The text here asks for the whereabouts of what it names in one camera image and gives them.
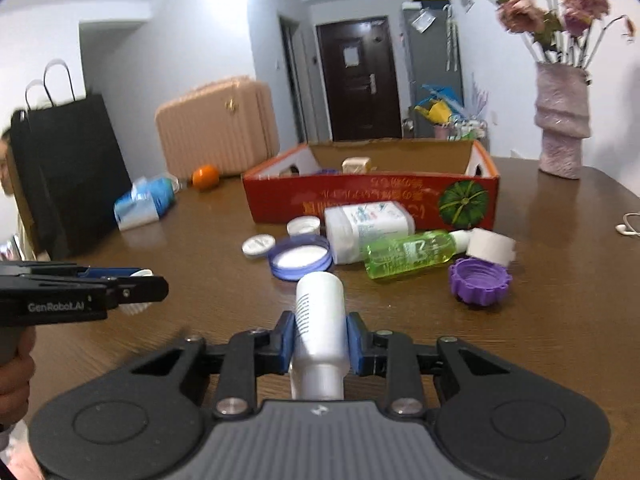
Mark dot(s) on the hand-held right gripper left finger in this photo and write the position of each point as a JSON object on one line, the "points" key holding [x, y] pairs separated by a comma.
{"points": [[285, 344]]}

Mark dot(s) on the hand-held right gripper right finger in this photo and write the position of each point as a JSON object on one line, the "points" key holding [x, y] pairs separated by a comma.
{"points": [[356, 346]]}

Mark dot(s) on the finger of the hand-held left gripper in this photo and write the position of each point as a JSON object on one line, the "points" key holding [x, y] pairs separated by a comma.
{"points": [[142, 290], [107, 273]]}

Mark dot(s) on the white plastic bottle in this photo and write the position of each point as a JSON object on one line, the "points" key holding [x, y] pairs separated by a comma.
{"points": [[320, 320]]}

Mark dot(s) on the red cardboard box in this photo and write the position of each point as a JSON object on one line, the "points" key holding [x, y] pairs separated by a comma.
{"points": [[370, 195]]}

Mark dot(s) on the person's left hand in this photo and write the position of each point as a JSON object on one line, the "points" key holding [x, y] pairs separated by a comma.
{"points": [[15, 385]]}

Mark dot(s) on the blue white tissue pack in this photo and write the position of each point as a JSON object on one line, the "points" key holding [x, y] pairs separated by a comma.
{"points": [[145, 202]]}

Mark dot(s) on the purple-rimmed white jar lid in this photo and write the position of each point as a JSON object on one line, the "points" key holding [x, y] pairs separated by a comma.
{"points": [[300, 259]]}

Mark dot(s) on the small flat white cap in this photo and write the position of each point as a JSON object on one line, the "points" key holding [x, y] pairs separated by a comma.
{"points": [[258, 246]]}

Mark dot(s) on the black paper bag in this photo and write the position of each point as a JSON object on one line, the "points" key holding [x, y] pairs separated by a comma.
{"points": [[70, 175]]}

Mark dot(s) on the green transparent bottle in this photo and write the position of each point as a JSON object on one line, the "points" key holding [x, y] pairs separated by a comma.
{"points": [[410, 255]]}

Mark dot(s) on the large white labelled bottle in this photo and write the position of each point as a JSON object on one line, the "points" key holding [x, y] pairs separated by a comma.
{"points": [[365, 227]]}

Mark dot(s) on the white screw cap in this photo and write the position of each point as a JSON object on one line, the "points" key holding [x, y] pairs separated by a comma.
{"points": [[303, 226]]}

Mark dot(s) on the orange fruit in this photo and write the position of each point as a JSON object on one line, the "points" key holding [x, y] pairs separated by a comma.
{"points": [[206, 178]]}

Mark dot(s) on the purple ridged lid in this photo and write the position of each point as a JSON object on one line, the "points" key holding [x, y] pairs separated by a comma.
{"points": [[479, 282]]}

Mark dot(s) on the pink hard-shell suitcase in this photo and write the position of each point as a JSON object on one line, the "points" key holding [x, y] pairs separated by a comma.
{"points": [[215, 125]]}

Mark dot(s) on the beige small container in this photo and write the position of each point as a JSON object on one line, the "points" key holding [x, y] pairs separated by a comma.
{"points": [[357, 165]]}

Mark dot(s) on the basket of colourful clutter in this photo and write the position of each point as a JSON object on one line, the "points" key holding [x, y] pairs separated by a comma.
{"points": [[450, 115]]}

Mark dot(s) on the dark brown door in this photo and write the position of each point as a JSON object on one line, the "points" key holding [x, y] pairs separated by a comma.
{"points": [[359, 85]]}

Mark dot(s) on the white earphones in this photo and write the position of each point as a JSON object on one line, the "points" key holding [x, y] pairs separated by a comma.
{"points": [[629, 227]]}

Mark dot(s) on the grey refrigerator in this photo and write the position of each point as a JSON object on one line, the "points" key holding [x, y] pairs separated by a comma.
{"points": [[432, 55]]}

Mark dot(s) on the pink textured vase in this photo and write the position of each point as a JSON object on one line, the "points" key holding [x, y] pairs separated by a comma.
{"points": [[562, 120]]}

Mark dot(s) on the dried pink flowers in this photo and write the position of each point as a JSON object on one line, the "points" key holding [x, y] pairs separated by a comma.
{"points": [[522, 12]]}

